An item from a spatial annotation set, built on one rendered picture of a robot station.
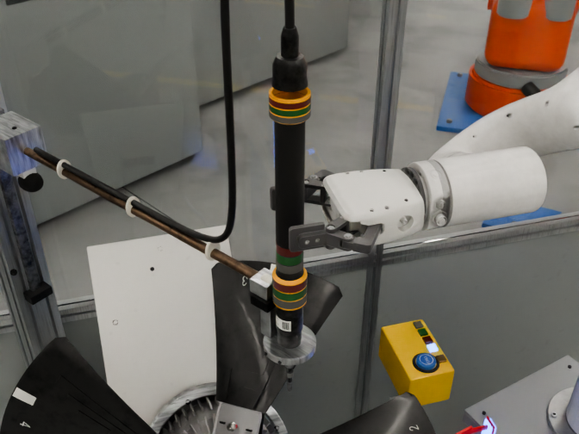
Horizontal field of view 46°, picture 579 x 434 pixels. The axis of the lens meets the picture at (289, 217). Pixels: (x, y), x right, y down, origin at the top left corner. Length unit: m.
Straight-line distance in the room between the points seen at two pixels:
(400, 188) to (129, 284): 0.65
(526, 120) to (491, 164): 0.11
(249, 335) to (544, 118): 0.54
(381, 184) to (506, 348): 1.59
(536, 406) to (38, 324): 1.08
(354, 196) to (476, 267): 1.27
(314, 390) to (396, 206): 1.40
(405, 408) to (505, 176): 0.52
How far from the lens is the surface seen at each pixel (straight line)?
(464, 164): 0.84
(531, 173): 0.87
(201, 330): 1.31
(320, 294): 1.08
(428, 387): 1.47
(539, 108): 0.93
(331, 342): 2.01
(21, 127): 1.25
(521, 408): 1.58
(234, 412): 1.12
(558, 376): 1.67
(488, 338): 2.28
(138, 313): 1.30
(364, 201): 0.79
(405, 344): 1.50
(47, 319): 1.60
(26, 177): 1.27
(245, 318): 1.11
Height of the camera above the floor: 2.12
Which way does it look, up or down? 35 degrees down
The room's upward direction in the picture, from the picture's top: straight up
